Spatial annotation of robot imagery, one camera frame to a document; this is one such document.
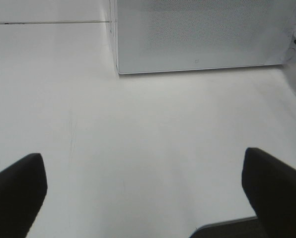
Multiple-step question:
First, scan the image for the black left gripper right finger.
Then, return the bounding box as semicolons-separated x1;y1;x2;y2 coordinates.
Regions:
241;148;296;238

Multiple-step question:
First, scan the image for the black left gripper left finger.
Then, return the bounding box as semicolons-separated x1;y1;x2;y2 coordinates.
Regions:
0;153;48;238

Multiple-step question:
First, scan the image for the round white door button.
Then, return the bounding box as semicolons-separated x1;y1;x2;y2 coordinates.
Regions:
280;48;296;62

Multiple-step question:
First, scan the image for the white microwave door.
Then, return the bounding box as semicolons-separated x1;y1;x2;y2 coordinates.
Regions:
115;0;296;74

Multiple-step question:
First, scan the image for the white microwave oven body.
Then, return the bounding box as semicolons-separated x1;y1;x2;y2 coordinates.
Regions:
109;0;296;74

